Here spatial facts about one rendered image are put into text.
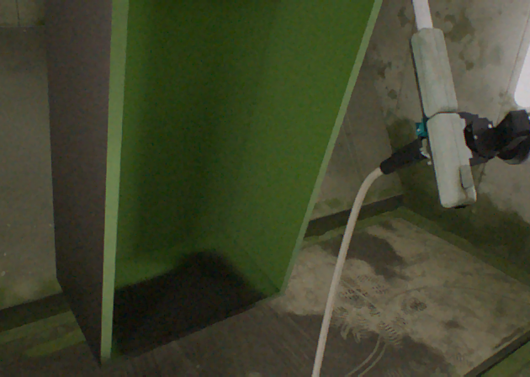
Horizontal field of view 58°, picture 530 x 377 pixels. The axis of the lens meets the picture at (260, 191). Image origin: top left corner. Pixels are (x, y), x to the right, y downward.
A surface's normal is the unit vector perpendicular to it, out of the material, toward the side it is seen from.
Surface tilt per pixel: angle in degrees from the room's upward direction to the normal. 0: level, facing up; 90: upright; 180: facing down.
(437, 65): 51
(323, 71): 90
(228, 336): 0
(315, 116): 90
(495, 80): 90
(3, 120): 57
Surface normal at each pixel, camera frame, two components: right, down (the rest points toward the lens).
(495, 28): -0.81, 0.18
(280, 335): 0.08, -0.90
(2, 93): 0.53, -0.17
